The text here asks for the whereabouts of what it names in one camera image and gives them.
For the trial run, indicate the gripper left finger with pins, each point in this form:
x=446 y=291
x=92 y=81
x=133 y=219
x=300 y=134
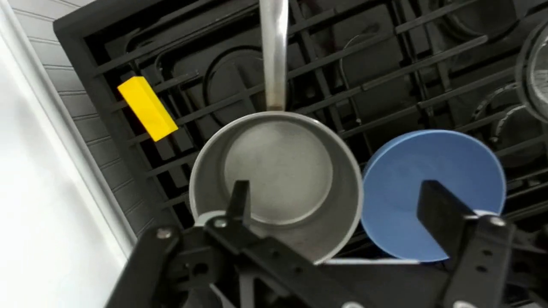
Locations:
x=274 y=256

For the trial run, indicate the black stove burner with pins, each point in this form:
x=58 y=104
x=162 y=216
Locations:
x=233 y=81
x=509 y=124
x=479 y=17

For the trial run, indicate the yellow block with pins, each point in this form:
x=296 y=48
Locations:
x=147 y=109

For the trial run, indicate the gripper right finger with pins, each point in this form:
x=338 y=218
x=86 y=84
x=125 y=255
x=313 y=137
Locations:
x=479 y=256

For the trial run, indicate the glass pot lid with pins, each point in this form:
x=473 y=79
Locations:
x=537 y=72

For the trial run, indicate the black gas stove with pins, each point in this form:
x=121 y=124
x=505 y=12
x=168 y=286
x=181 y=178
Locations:
x=385 y=77

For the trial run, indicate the blue round plate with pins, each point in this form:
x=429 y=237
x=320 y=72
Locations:
x=406 y=171

